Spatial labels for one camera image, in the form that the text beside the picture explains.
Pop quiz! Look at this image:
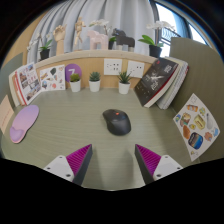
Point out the white wall socket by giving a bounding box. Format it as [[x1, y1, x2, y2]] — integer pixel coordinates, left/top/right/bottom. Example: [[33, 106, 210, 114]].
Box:
[[126, 60, 146, 79], [103, 58, 123, 77]]

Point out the small succulent in white pot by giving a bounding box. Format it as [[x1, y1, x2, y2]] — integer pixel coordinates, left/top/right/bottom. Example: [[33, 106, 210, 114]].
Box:
[[69, 72, 82, 93], [88, 71, 102, 93], [117, 70, 133, 95]]

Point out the white orchid in black pot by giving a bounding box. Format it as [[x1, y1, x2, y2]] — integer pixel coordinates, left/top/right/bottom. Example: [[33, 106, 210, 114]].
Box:
[[89, 18, 118, 51], [137, 20, 176, 58], [28, 33, 54, 62]]

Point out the white thick book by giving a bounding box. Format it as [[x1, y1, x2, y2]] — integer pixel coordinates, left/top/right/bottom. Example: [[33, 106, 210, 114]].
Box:
[[8, 70, 18, 108]]

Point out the wooden hand model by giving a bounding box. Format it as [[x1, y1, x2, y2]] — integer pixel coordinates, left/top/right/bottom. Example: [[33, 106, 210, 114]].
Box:
[[52, 24, 68, 56]]

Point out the purple round number sticker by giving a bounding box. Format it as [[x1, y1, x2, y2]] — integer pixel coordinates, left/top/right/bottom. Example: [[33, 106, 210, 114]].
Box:
[[64, 63, 83, 83]]

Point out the dark wooden horse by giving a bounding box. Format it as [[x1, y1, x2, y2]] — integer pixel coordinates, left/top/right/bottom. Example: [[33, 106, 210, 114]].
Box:
[[111, 27, 136, 53]]

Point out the food sticker sheet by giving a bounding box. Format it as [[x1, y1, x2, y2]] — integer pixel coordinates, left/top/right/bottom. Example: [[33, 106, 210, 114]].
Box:
[[172, 93, 221, 163]]

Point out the white sticker sheet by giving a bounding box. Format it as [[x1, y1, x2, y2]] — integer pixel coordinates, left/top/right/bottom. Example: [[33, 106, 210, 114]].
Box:
[[39, 64, 67, 92]]

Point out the tan-covered book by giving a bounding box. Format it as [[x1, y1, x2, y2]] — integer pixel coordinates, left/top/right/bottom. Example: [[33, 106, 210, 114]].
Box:
[[11, 71, 21, 107]]

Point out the red-spined photo book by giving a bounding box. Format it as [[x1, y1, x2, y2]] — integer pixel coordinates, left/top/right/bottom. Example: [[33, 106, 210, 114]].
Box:
[[14, 62, 43, 106]]

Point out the grey curtain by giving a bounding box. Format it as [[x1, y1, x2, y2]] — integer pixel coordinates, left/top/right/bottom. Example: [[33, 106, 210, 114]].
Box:
[[26, 0, 159, 58]]

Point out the light wood desk shelf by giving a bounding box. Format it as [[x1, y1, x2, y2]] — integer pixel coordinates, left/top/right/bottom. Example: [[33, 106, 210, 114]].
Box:
[[33, 49, 158, 90]]

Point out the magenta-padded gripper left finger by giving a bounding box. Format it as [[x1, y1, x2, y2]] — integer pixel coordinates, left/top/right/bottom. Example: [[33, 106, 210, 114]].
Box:
[[43, 143, 94, 187]]

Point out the black computer mouse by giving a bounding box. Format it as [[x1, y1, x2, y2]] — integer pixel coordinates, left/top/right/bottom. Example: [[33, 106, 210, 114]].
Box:
[[102, 108, 132, 137]]

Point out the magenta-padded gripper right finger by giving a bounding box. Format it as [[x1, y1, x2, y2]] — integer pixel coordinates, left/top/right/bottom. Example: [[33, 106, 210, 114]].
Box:
[[134, 143, 184, 185]]

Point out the black-covered book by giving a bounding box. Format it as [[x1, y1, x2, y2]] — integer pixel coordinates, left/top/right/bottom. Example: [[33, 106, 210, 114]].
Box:
[[133, 57, 180, 109]]

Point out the purple mouse pad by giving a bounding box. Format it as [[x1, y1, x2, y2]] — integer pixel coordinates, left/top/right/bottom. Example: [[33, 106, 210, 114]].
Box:
[[9, 104, 40, 145]]

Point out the pink wooden horse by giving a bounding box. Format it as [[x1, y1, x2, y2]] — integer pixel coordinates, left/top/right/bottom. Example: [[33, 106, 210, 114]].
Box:
[[86, 29, 110, 51]]

